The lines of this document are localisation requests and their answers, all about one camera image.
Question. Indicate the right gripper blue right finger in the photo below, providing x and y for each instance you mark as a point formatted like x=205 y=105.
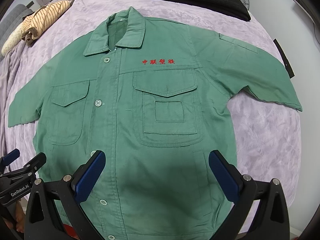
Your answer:
x=271 y=219

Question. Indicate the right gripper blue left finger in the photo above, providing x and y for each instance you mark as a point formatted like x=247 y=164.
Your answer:
x=42 y=219

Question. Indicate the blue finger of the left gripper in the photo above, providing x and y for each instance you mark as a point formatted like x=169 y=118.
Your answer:
x=6 y=160
x=36 y=163

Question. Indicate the green work shirt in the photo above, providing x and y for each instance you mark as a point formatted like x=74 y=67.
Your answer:
x=152 y=95

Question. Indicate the person's left hand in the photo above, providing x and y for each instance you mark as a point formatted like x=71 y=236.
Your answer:
x=19 y=217

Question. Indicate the lilac plush bed blanket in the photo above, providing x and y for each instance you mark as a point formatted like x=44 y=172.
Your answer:
x=268 y=137

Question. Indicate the striped beige folded garment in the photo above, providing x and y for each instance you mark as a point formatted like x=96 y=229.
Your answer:
x=34 y=25

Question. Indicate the grey quilted headboard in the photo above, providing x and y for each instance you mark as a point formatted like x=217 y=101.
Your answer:
x=11 y=28

